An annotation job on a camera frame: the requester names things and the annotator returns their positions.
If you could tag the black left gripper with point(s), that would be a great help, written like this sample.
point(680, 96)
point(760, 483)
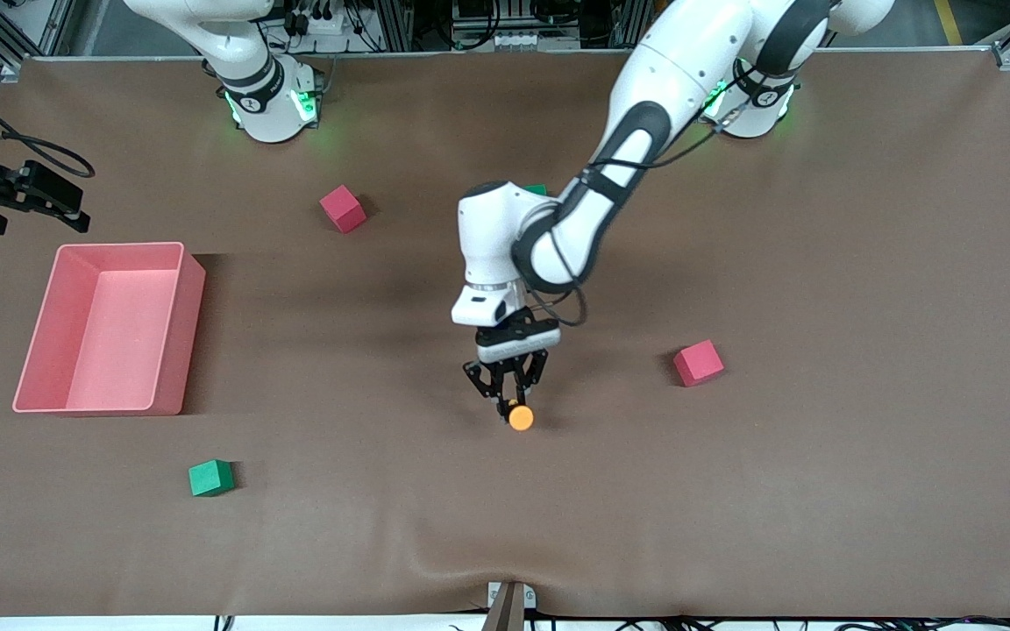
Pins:
point(518, 336)

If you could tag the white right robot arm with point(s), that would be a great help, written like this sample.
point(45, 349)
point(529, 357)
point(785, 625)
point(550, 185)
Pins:
point(251, 88)

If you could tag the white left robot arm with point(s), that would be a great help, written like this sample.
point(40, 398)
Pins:
point(672, 61)

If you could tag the brown table mat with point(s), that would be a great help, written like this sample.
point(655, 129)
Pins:
point(505, 491)

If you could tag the pink plastic bin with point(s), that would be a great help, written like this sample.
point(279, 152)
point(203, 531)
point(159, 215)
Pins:
point(110, 381)

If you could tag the red foam cube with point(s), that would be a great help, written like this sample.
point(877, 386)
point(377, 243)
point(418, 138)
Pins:
point(343, 209)
point(698, 363)

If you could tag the grey metal table clamp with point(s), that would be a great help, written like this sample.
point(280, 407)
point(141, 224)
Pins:
point(530, 599)

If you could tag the brown slanted bar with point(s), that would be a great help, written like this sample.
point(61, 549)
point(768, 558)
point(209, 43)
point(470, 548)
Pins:
point(505, 613)

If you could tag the power strip with black plugs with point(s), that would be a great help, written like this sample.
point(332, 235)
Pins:
point(316, 19)

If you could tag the white power strip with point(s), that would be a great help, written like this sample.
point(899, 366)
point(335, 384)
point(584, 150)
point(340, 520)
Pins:
point(514, 40)

